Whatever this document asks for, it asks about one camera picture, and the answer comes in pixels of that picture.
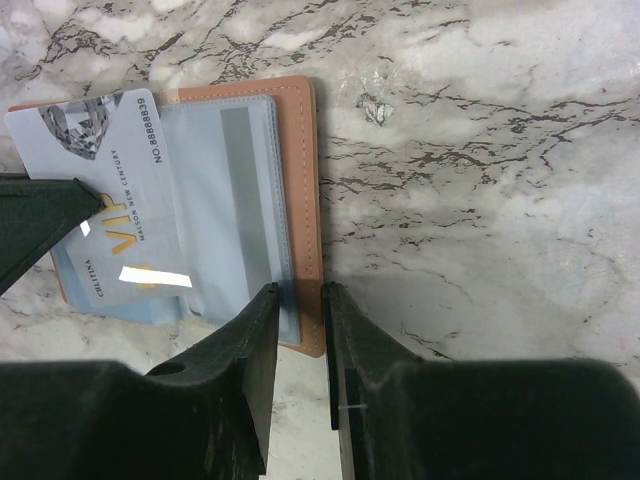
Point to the silver credit card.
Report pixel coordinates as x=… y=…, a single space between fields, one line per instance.
x=115 y=146
x=231 y=207

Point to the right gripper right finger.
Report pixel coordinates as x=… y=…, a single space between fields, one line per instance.
x=400 y=416

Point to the tan leather card holder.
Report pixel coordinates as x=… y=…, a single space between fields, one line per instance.
x=297 y=133

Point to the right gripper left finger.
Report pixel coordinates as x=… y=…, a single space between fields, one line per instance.
x=203 y=414

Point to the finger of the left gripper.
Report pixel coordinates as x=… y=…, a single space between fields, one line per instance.
x=35 y=216

